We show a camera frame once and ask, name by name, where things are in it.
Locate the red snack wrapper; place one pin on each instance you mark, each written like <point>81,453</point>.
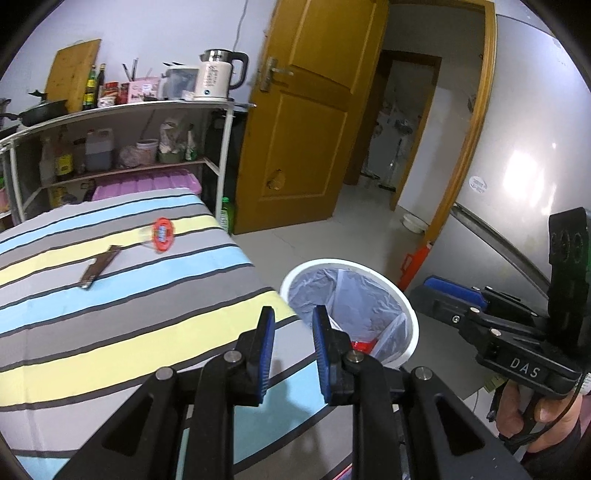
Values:
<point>362,346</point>

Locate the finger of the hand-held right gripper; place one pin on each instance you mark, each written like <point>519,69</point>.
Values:
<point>438,302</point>
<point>455,290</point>

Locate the yellow wooden door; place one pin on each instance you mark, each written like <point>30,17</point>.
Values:
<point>300,138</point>

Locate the clear plastic container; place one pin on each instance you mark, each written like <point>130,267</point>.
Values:
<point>180,81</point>

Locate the white plastic bag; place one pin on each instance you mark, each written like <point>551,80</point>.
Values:
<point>171,136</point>

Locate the small green white bottle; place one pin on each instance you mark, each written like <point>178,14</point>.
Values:
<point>191,145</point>

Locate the wooden cutting board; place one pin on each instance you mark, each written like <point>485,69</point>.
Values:
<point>69,74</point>

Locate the white electric kettle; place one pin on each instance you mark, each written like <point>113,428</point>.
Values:
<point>212,78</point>

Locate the pink box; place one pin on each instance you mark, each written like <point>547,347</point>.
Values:
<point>143,91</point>

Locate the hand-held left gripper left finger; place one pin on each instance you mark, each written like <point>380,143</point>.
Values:
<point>264,360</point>

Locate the orange plastic tool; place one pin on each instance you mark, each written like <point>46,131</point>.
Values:
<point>415,263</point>

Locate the wooden door frame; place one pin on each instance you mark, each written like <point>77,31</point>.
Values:
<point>480,115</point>

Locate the chopsticks bundle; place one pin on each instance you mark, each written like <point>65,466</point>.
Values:
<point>131,71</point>

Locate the striped tablecloth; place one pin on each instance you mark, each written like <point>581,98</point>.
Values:
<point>138,332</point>

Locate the pink plastic board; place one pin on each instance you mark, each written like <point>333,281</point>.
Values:
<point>147,184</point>

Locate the green bowl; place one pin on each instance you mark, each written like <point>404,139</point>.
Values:
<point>171,157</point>

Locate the white trash bin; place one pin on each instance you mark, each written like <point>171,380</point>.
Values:
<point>406,344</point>

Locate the clear plastic bin liner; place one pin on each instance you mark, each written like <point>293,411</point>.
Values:
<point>351,295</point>

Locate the dark sauce bottle yellow label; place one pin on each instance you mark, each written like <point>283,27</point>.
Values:
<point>90,90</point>

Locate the person's right hand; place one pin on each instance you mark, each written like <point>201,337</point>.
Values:
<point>510,410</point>

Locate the person's right forearm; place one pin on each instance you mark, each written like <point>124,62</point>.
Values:
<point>563,454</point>

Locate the white plastic bottle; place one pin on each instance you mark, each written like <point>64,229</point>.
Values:
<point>47,164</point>

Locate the white plastic tub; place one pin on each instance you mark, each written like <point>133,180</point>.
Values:
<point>147,151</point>

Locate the round refrigerator sticker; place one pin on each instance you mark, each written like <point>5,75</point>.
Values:
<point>478,183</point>

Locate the oil bottle yellow label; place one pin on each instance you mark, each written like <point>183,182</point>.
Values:
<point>63,164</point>

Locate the large white shelf unit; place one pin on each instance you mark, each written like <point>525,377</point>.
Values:
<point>138,105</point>

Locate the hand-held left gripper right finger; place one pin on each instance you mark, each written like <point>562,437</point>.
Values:
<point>322,360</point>

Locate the white floor fan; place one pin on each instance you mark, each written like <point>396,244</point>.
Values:
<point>392,157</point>

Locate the white basin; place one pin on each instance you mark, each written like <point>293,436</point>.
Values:
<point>414,224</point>

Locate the silver refrigerator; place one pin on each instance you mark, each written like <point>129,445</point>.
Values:
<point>508,138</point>

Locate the dark torn wrapper strip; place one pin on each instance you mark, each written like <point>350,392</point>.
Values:
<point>99,267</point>

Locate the red lid plastic cup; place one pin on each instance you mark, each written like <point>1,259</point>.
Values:
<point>162,233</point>

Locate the black frying pan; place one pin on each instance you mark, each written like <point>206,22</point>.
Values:
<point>41,110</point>

